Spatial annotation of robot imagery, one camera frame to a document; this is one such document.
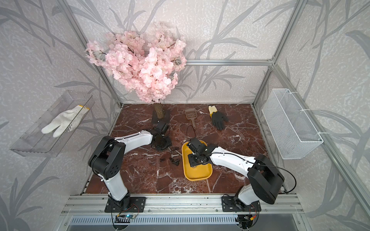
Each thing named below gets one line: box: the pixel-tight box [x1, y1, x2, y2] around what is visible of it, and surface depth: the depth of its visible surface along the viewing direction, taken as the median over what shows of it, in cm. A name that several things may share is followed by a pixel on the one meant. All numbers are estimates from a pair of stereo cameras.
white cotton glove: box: [40, 104, 90, 138], surface depth 68 cm
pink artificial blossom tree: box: [85, 22, 187, 119], surface depth 68 cm
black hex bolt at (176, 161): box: [168, 157, 181, 167], surface depth 90 cm
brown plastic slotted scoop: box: [185, 107, 198, 129], surface depth 114 cm
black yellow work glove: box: [208, 104, 229, 131], surface depth 113 cm
